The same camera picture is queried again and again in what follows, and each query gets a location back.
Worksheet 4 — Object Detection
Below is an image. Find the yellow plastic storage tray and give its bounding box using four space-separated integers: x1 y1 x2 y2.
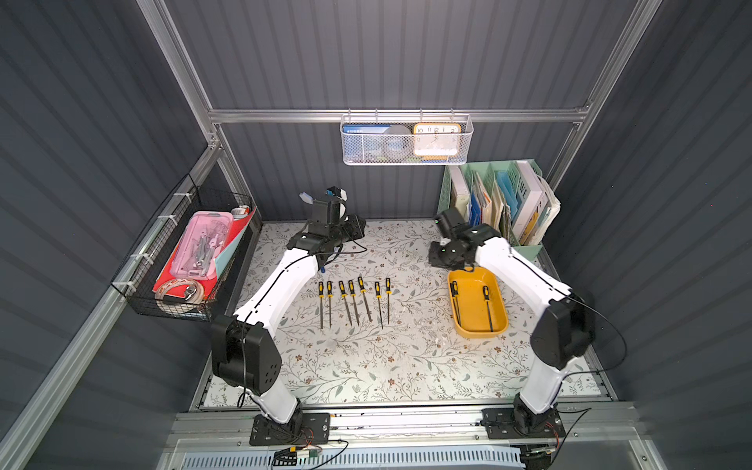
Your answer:
448 268 509 340

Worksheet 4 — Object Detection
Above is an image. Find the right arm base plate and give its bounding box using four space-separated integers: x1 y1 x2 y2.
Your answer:
480 407 566 440

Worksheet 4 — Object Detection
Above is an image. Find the white mesh wall basket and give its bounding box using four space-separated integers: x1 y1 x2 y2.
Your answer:
340 112 475 166

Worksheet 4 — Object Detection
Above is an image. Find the red folder in basket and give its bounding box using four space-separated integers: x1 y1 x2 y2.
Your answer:
153 206 256 304

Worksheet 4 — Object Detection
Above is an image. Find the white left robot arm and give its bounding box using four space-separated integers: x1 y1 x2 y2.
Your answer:
211 187 365 426

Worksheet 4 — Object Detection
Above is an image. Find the file tool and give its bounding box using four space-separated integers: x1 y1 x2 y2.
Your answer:
317 281 325 330
385 277 392 324
374 281 384 328
338 280 353 326
450 280 461 327
358 275 373 322
483 285 495 333
348 280 360 326
326 280 333 328

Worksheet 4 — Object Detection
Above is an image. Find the blue box in mesh basket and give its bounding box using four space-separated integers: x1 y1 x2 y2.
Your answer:
341 123 389 163

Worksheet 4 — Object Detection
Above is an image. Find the pink plastic tool case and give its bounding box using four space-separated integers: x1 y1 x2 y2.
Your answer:
170 211 234 280

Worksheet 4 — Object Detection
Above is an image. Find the grey tape roll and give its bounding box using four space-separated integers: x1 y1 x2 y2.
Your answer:
382 125 413 161

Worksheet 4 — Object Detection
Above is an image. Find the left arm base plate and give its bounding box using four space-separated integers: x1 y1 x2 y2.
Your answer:
249 412 331 447

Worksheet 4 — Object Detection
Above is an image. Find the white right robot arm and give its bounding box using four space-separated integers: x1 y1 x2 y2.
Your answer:
429 208 595 416

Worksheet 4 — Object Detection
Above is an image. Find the white book in organizer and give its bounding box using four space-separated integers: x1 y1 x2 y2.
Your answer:
512 161 561 246

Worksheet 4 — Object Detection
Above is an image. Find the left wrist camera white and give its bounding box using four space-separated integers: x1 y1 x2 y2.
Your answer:
326 186 348 219

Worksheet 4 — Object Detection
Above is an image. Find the green file organizer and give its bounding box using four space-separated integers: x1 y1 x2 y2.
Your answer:
436 157 544 266

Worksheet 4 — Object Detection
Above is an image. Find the yellow white clock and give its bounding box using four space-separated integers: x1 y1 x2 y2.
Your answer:
412 123 462 159

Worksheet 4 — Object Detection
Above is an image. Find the black wire wall basket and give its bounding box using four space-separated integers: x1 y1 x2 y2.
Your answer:
112 177 260 322

